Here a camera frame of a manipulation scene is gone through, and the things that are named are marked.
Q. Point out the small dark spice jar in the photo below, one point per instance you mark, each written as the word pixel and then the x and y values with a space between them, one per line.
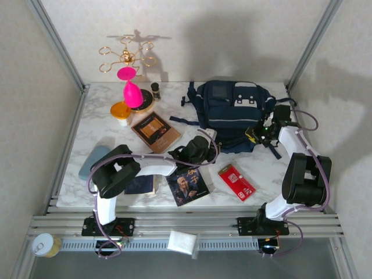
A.
pixel 155 92

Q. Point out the pink wine glass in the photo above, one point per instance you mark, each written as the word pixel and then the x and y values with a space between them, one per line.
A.
pixel 132 94

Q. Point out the red card package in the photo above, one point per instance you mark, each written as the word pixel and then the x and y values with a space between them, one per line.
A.
pixel 236 183

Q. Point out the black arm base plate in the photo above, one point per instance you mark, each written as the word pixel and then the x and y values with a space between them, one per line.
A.
pixel 129 225
pixel 244 228

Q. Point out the tin can with pull tab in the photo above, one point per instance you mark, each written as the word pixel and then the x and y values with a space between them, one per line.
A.
pixel 43 245

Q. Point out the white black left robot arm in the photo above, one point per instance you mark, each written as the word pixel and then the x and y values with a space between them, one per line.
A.
pixel 154 168

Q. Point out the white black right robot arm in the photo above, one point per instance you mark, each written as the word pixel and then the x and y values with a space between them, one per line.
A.
pixel 290 142

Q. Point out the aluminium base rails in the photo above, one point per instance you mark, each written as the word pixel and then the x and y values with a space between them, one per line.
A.
pixel 189 223

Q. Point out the aluminium frame post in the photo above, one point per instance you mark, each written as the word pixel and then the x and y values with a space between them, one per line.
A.
pixel 57 43
pixel 313 43

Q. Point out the brown cover book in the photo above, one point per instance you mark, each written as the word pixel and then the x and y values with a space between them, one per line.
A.
pixel 154 130

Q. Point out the orange lid plastic container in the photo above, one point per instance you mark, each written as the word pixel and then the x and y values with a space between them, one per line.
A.
pixel 119 110

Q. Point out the gold wine glass rack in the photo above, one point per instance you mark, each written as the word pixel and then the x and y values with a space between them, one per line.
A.
pixel 146 98

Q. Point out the book with man portrait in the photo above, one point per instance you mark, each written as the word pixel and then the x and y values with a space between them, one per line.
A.
pixel 189 187

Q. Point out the small controller board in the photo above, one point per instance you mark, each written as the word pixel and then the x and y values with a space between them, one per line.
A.
pixel 270 247
pixel 123 243

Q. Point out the plain dark blue book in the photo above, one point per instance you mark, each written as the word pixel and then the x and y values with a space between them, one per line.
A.
pixel 141 184

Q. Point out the navy blue backpack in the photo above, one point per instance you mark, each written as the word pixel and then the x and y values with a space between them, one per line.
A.
pixel 229 116

